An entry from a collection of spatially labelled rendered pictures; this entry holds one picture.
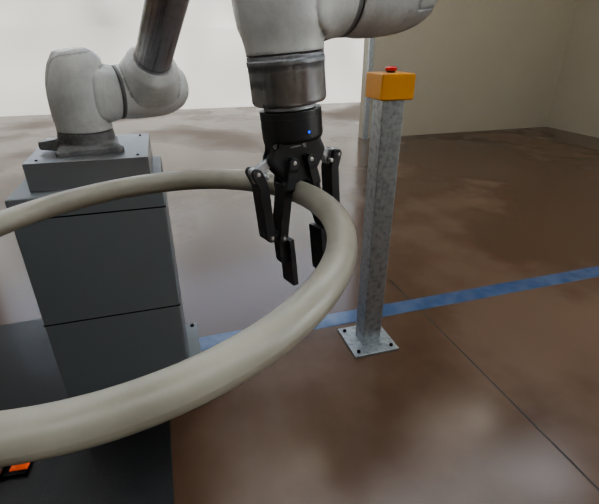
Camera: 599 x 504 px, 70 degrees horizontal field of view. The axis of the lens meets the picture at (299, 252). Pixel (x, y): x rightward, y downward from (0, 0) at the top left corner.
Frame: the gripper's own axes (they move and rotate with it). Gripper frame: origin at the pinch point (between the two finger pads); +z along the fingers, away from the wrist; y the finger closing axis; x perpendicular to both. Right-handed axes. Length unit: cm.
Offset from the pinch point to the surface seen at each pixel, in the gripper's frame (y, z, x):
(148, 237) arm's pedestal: 7, 21, -77
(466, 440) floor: -62, 95, -10
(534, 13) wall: -596, -27, -328
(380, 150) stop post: -72, 9, -61
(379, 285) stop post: -72, 63, -62
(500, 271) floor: -174, 101, -73
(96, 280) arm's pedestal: 23, 32, -82
